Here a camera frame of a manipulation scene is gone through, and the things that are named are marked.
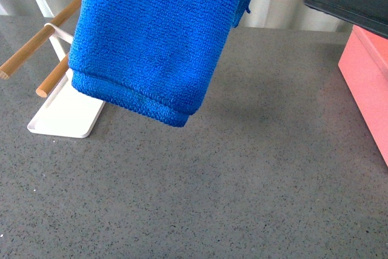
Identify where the blue microfiber towel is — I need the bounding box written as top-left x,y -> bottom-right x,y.
69,0 -> 250,127

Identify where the pink storage box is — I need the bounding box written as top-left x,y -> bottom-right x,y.
338,25 -> 387,161

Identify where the white towel rack stand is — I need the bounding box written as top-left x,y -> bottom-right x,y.
1,0 -> 105,138

